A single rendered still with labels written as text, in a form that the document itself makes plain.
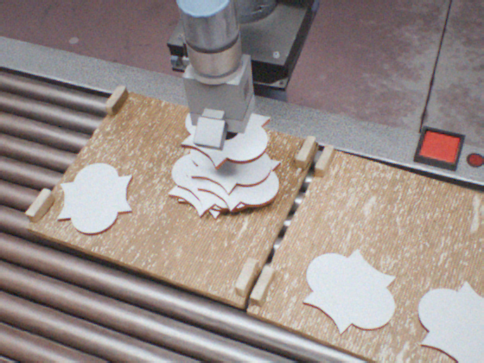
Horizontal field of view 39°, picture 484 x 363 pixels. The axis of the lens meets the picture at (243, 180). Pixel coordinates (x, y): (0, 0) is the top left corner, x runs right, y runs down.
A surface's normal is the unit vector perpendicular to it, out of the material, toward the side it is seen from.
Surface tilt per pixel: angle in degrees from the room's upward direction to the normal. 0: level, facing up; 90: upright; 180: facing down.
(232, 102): 90
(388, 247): 0
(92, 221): 0
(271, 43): 1
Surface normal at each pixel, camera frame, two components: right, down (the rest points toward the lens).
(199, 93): -0.27, 0.78
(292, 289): -0.07, -0.61
